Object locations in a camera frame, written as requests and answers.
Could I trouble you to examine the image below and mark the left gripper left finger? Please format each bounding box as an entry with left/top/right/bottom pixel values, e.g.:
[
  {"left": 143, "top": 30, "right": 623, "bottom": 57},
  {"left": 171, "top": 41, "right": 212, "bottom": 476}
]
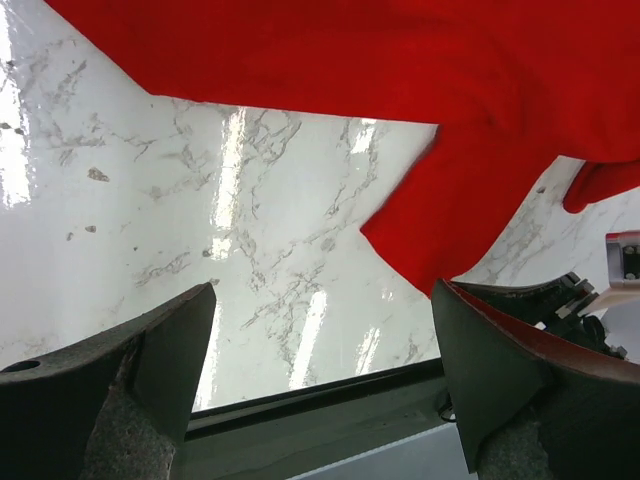
[{"left": 1, "top": 283, "right": 216, "bottom": 479}]

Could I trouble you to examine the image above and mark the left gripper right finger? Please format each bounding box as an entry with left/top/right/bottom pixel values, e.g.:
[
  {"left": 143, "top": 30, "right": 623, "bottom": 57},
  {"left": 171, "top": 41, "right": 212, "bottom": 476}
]
[{"left": 431, "top": 280, "right": 639, "bottom": 479}]

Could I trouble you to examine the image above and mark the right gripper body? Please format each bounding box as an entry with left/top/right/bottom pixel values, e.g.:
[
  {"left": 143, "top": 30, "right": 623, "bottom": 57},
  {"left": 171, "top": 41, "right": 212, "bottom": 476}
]
[{"left": 454, "top": 272, "right": 627, "bottom": 358}]

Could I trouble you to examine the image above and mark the bright red t shirt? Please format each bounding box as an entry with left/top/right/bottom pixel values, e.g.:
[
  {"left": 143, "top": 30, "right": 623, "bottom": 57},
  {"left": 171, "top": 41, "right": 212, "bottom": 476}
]
[{"left": 52, "top": 0, "right": 639, "bottom": 293}]

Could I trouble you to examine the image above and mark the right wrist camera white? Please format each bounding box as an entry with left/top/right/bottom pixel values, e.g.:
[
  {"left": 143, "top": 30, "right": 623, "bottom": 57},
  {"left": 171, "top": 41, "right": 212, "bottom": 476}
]
[{"left": 595, "top": 230, "right": 639, "bottom": 311}]

